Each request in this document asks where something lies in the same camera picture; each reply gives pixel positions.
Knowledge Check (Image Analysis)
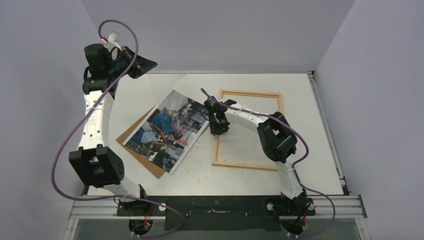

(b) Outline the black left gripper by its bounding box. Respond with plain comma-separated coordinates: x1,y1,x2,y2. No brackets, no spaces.
106,46,158,80

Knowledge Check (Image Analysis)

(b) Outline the light wooden picture frame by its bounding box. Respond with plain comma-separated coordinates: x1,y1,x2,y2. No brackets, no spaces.
212,89,283,172

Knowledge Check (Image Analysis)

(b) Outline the clear transparent plastic sheet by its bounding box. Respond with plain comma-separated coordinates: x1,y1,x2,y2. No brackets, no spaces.
125,71,226,115

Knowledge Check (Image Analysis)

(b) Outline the printed colour photo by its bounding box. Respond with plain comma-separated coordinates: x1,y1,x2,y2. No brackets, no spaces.
123,89,210,175

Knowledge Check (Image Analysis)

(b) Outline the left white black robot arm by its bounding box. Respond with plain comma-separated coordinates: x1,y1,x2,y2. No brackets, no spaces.
68,43,158,216

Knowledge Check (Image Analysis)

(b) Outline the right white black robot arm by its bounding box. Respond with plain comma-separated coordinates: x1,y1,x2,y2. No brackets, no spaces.
204,96,316,216

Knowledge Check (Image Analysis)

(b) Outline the brown cardboard backing board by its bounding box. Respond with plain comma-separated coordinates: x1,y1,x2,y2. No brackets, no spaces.
116,105,212,180

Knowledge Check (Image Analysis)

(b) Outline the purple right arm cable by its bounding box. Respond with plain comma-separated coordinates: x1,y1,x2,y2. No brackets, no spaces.
200,87,337,239

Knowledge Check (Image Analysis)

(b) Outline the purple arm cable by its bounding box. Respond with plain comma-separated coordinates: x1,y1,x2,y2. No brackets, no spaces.
200,87,337,239
50,19,184,239

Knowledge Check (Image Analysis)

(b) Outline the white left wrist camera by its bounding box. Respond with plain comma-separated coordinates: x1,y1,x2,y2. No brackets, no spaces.
101,31,121,48

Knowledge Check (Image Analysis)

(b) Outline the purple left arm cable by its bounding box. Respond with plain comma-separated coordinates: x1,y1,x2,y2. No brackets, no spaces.
50,19,184,239

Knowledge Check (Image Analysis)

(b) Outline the front aluminium black mounting rail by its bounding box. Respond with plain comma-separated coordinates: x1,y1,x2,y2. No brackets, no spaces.
64,195,371,240

